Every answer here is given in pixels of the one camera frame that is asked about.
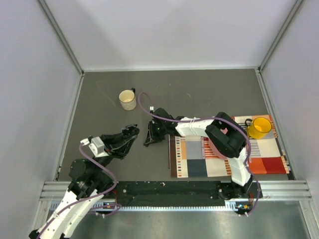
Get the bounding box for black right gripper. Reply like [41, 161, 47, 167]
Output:
[146, 121, 167, 145]

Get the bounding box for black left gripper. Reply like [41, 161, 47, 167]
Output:
[92, 129, 138, 176]

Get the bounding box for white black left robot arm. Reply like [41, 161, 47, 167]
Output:
[29, 125, 140, 239]

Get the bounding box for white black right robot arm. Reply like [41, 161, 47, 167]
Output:
[144, 107, 261, 197]

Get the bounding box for colourful patchwork placemat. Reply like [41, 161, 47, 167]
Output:
[169, 115, 291, 178]

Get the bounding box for cream dimpled ceramic mug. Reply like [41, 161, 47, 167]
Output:
[119, 88, 137, 111]

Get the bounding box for pink dotted plate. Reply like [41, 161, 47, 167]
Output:
[206, 125, 228, 159]

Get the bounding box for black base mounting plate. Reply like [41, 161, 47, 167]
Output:
[116, 181, 258, 207]

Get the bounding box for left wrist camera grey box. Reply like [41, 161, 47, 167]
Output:
[89, 137, 109, 158]

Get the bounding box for yellow mug black handle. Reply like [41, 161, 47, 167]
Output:
[245, 117, 272, 139]

